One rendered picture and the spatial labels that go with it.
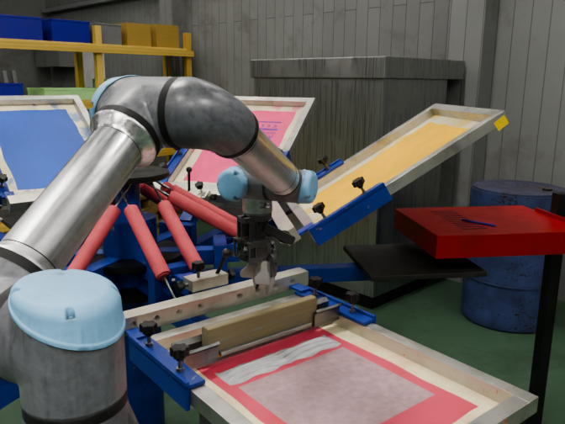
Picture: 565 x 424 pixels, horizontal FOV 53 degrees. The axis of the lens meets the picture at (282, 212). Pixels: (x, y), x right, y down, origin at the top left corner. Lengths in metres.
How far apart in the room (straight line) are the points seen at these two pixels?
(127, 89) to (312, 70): 3.44
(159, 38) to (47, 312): 6.56
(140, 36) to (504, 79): 4.02
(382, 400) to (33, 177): 2.02
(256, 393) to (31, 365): 0.78
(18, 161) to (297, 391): 1.98
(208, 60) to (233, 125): 6.50
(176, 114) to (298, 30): 5.39
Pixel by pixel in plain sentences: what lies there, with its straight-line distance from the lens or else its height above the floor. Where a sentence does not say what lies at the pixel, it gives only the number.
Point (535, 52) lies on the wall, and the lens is 4.84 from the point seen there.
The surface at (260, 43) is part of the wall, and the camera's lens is 6.68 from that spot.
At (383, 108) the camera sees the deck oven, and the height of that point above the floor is 1.47.
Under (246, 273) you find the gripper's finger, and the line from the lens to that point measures 1.49.
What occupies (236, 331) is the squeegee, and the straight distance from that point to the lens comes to 1.47.
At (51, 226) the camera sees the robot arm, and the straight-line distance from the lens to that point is 0.81.
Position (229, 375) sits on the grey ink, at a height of 0.96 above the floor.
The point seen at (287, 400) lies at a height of 0.96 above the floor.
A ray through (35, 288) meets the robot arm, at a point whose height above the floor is 1.43.
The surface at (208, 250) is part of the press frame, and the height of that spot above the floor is 1.02.
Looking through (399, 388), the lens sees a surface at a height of 0.96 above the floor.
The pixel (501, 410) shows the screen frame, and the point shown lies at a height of 0.99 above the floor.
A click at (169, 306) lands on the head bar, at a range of 1.62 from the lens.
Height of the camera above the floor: 1.65
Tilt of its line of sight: 13 degrees down
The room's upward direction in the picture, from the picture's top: 1 degrees clockwise
